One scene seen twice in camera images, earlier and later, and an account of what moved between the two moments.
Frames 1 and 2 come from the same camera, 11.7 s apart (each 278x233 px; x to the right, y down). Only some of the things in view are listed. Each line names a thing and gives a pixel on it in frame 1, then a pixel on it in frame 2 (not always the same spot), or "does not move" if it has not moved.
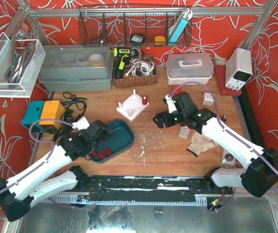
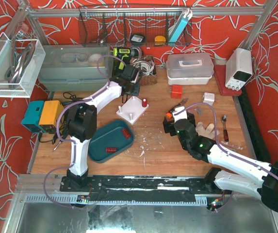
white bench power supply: x=238 y=69 does not move
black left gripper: x=96 y=144 → x=134 y=88
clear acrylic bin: x=12 y=67 does not move
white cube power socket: x=208 y=99 does not move
